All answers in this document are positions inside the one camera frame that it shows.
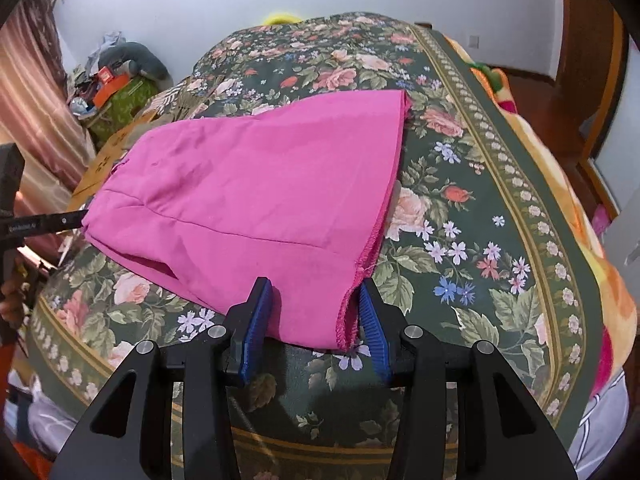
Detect grey plush pillow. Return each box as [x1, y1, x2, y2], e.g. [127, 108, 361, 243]
[112, 42, 168, 80]

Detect person's left hand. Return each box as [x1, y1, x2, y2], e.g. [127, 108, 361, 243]
[0, 274, 25, 330]

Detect white crumpled cloth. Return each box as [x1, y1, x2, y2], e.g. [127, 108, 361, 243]
[2, 370, 76, 458]

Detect wooden wardrobe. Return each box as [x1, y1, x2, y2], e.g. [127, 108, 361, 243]
[555, 0, 630, 219]

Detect olive green pants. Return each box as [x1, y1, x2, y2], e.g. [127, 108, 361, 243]
[145, 86, 210, 125]

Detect yellow foam tube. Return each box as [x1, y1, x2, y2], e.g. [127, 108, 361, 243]
[262, 12, 303, 26]

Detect floral green bed cover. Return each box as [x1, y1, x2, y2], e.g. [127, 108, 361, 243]
[27, 13, 604, 479]

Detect pink pants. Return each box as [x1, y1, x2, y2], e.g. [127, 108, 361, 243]
[82, 90, 410, 350]

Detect orange box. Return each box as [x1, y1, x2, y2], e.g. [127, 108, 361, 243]
[93, 74, 130, 108]

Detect pink striped curtain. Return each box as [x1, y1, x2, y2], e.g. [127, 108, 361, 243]
[1, 0, 96, 217]

